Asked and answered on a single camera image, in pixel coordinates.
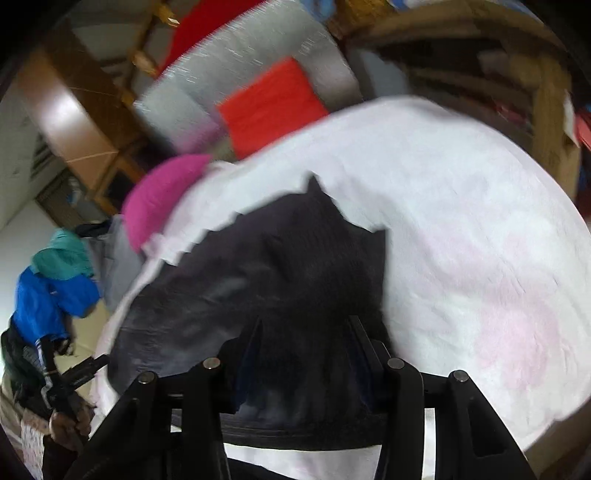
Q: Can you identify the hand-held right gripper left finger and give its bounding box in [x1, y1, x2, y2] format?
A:
[65, 316, 265, 480]

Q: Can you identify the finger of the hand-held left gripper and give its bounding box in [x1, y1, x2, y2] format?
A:
[62, 354, 112, 386]

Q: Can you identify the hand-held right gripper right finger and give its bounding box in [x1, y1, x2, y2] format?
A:
[348, 315, 537, 480]

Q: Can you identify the dark plaid padded jacket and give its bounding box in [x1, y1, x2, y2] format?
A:
[107, 174, 398, 450]

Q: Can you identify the person's left forearm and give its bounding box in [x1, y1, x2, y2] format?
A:
[42, 436, 88, 480]

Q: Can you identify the person's left hand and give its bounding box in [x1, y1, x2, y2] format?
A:
[48, 406, 93, 450]

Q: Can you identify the dark garment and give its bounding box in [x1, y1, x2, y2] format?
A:
[0, 323, 47, 409]

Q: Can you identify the blue jacket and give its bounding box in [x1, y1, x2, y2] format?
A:
[10, 268, 101, 352]

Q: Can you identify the grey garment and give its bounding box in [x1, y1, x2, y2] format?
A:
[85, 215, 145, 315]

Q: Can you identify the teal jacket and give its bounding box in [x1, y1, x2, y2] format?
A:
[30, 229, 95, 281]

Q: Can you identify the white fleece blanket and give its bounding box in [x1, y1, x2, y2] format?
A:
[88, 95, 583, 480]

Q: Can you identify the brown slatted panel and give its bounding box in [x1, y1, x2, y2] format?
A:
[36, 170, 105, 228]

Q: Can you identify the pink pillow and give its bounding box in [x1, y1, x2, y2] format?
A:
[122, 154, 214, 253]

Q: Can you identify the wooden cabinet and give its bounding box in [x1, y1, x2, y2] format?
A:
[16, 41, 151, 215]

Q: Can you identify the orange-red pillow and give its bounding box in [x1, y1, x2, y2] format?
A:
[216, 58, 329, 162]

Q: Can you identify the silver foil mat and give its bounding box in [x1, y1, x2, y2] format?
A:
[134, 0, 365, 158]

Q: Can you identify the wooden chair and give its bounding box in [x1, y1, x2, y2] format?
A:
[117, 11, 183, 109]

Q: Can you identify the red cloth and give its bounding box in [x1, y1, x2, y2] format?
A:
[157, 0, 264, 77]

